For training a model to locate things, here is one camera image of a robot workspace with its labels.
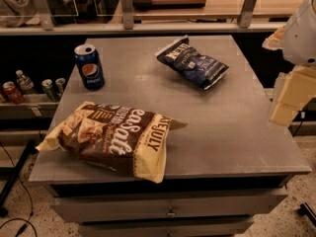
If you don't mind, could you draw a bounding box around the red soda can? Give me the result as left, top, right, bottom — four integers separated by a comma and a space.
3, 81, 25, 104

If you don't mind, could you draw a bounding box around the left metal bracket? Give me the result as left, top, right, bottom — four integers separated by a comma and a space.
34, 0, 55, 31

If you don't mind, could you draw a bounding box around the grey cloth bundle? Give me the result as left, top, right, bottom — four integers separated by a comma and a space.
0, 0, 76, 28

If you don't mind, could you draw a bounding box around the blue chip bag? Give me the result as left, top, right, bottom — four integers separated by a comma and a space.
155, 36, 229, 90

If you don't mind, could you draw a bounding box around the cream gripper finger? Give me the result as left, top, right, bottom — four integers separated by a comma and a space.
262, 26, 285, 50
269, 65, 316, 126

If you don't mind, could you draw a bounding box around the grey cabinet lower drawer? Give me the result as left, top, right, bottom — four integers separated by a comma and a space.
78, 216, 254, 237

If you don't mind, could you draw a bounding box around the black stand leg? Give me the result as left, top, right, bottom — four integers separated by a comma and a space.
0, 139, 36, 218

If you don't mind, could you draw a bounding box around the grey cabinet top drawer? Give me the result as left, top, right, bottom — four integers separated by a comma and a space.
51, 188, 287, 222

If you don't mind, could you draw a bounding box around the clear water bottle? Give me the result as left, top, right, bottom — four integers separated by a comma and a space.
16, 70, 37, 95

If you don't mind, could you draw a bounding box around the black floor cable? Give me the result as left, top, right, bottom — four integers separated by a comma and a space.
0, 141, 39, 237

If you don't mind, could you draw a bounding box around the brown sea salt chip bag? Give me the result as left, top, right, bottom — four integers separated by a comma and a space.
37, 102, 186, 184

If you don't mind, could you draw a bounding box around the right metal bracket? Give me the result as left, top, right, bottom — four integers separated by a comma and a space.
237, 0, 257, 29

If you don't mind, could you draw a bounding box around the middle metal bracket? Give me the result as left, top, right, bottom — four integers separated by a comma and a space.
120, 0, 134, 30

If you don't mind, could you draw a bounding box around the grey cabinet drawer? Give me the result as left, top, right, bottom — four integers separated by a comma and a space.
78, 216, 254, 237
51, 188, 287, 222

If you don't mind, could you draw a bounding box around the black object on floor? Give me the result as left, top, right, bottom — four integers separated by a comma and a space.
298, 202, 316, 227

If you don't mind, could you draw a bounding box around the silver soda can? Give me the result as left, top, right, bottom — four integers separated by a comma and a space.
55, 78, 66, 96

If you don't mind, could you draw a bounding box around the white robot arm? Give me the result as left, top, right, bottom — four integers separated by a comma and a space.
262, 0, 316, 126

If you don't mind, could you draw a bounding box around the green soda can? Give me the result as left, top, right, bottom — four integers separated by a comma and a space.
41, 79, 58, 102

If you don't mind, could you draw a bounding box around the blue pepsi can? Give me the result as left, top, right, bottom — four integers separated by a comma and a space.
74, 43, 105, 90

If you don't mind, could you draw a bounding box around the metal bracket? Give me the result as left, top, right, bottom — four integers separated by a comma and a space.
34, 0, 55, 31
237, 0, 257, 29
120, 0, 134, 30

